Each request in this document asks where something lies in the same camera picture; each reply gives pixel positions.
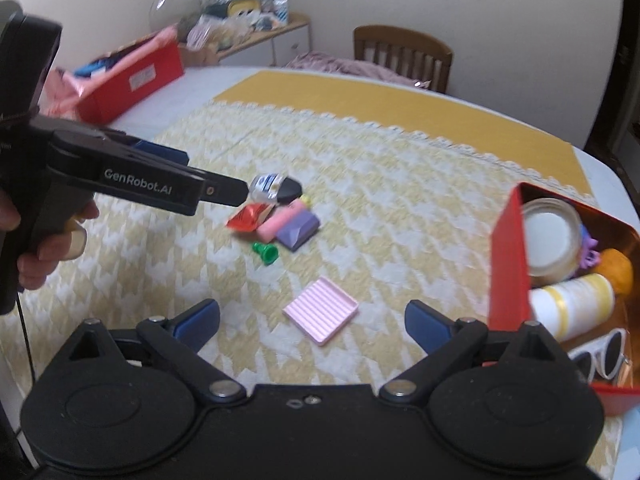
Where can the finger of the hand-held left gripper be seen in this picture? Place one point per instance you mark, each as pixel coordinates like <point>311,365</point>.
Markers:
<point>162,154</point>
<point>225,190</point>

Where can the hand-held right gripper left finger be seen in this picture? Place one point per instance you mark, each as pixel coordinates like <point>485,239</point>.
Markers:
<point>197,322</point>

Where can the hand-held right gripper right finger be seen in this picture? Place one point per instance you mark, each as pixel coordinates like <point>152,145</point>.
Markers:
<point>427,327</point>

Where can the silver and black small gadget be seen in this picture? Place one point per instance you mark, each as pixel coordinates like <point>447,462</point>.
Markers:
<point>272,189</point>

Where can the red metal tin box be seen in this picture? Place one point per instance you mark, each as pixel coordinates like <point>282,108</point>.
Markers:
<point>507,265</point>

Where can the cream and yellow bottle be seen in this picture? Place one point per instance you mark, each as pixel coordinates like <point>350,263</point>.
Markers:
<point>570,305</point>

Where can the white sunglasses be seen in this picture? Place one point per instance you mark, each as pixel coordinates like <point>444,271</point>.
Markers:
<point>607,357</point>

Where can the orange fruit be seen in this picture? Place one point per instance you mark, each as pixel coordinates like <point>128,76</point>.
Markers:
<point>616,270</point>

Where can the person's left hand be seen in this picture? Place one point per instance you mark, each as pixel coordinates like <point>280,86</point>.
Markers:
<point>47,260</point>

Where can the red snack packet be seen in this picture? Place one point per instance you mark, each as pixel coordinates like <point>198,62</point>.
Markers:
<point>247,217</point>

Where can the pink lighter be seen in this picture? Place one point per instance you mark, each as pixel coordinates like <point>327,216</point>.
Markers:
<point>280,221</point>

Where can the small green toy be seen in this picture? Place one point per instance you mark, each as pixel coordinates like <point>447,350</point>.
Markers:
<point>265,254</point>

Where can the red cardboard box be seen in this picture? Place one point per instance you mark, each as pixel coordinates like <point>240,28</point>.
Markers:
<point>135,82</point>

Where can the purple block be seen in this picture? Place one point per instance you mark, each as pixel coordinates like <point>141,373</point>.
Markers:
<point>299,230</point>

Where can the pink ribbed square tray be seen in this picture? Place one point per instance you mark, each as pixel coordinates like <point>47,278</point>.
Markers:
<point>321,310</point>

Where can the clear plastic bag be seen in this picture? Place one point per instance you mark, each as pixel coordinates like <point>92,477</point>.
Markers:
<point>207,32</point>

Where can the clear glass dome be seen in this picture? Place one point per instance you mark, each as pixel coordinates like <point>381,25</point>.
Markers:
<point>167,10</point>

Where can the yellow patterned table mat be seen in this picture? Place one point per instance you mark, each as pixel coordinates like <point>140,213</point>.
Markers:
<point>380,180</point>

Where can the low wooden side cabinet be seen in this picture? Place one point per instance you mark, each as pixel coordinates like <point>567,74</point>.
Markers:
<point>285,40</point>

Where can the pink cloth on chair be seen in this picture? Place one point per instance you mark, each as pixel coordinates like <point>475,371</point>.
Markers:
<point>340,66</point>

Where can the small purple toy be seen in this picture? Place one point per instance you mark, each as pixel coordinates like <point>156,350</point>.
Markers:
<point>589,255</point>

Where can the blue and white carton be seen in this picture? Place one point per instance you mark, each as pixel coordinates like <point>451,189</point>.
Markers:
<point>281,11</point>

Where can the brown wooden chair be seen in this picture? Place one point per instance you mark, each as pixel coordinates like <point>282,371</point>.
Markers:
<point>400,47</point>

